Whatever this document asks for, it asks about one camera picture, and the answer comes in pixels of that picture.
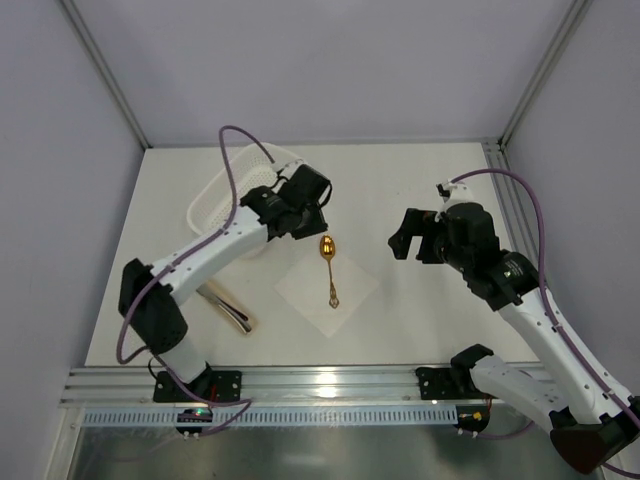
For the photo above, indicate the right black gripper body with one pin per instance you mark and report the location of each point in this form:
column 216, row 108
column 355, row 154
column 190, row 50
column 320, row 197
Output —
column 428, row 242

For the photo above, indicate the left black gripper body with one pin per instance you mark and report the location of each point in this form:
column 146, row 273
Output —
column 308, row 226

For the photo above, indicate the gold ornate spoon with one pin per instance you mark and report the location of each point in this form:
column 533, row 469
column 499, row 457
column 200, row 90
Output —
column 327, row 249

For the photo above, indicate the white paper napkin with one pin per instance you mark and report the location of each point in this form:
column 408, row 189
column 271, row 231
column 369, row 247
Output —
column 306, row 288

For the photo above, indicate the silver table knife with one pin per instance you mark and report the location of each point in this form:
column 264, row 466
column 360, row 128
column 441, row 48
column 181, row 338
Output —
column 239, row 318

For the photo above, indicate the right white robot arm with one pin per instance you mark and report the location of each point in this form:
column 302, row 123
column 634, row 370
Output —
column 588, row 415

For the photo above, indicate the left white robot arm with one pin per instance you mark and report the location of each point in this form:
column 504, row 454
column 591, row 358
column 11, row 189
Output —
column 151, row 295

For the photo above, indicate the white perforated plastic basket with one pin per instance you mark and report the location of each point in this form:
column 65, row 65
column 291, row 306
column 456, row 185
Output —
column 250, row 168

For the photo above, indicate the beige wooden cutlery tray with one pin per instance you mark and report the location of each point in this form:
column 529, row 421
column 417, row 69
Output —
column 220, row 291

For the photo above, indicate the right black controller board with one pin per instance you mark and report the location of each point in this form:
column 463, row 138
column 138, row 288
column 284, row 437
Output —
column 472, row 423

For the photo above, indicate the black controller board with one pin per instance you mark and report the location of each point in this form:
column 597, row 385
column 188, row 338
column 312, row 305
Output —
column 192, row 422
column 472, row 423

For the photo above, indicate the left black controller board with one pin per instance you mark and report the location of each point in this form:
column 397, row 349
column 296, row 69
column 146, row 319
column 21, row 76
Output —
column 192, row 422

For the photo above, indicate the right side aluminium rail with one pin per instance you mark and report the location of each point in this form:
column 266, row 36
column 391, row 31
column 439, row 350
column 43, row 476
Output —
column 514, row 202

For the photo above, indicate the aluminium rail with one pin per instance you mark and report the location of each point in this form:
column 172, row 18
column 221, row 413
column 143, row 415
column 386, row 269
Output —
column 297, row 384
column 514, row 202

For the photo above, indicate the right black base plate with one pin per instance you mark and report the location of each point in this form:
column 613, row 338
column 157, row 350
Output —
column 446, row 384

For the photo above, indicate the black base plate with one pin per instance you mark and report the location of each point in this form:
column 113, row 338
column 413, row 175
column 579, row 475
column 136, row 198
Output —
column 446, row 384
column 219, row 386

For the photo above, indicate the aluminium front rail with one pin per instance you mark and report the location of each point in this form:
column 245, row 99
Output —
column 297, row 384

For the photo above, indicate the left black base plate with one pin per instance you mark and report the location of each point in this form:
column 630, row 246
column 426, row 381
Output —
column 219, row 386

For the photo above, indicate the slotted grey cable duct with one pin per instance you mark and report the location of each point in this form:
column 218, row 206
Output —
column 280, row 416

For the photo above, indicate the left aluminium corner post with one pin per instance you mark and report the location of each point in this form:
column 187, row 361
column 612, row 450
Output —
column 78, row 25

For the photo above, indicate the aluminium corner post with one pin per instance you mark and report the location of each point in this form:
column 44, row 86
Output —
column 560, row 40
column 78, row 25

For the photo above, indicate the right aluminium corner post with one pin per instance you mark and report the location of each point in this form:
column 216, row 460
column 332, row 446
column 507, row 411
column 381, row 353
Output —
column 560, row 40

